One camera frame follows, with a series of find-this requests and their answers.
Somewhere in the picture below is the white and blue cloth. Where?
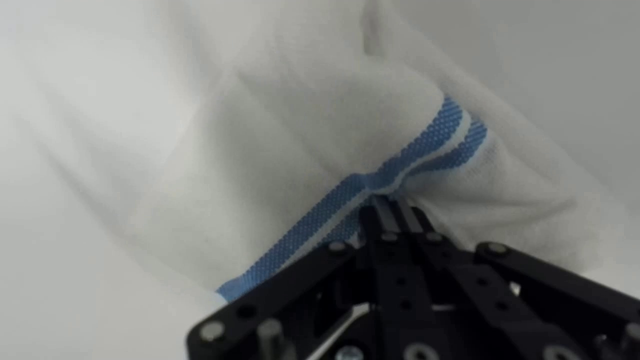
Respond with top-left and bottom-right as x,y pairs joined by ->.
0,0 -> 632,307

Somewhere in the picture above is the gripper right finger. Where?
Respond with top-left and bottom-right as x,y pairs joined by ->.
393,196 -> 640,360

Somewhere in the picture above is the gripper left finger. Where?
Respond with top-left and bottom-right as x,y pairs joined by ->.
186,194 -> 407,360

